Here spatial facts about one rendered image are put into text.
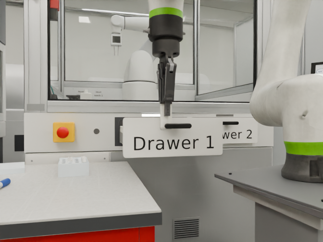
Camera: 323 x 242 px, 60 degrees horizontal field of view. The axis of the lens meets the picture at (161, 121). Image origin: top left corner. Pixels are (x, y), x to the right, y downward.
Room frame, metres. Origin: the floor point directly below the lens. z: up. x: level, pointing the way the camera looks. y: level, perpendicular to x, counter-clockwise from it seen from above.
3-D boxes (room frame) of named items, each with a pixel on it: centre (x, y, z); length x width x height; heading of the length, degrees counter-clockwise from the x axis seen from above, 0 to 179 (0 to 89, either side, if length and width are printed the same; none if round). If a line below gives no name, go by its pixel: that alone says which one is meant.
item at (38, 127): (1.59, 0.11, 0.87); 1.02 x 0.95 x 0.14; 103
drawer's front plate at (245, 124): (1.18, -0.27, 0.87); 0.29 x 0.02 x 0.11; 103
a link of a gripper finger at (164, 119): (0.76, -0.01, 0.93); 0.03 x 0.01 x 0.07; 103
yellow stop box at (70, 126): (1.02, 0.35, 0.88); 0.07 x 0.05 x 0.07; 103
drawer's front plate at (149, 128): (0.79, -0.04, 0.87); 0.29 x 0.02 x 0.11; 103
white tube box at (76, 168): (0.85, 0.27, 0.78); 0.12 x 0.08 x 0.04; 18
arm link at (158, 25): (0.76, -0.01, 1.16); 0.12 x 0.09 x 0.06; 103
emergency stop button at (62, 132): (0.98, 0.35, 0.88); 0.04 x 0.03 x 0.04; 103
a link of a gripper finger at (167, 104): (0.74, -0.02, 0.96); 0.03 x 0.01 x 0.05; 13
